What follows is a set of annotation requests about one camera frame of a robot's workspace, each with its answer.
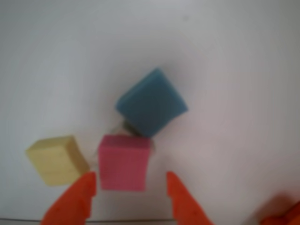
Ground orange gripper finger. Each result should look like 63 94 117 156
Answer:
39 172 97 225
166 171 214 225

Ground pink foam cuboid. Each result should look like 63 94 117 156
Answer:
97 135 152 192

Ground yellow foam cuboid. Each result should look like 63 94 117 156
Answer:
25 135 91 187

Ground white foam cuboid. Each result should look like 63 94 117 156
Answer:
90 120 157 169

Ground blue foam cuboid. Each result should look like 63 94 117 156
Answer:
114 67 189 138

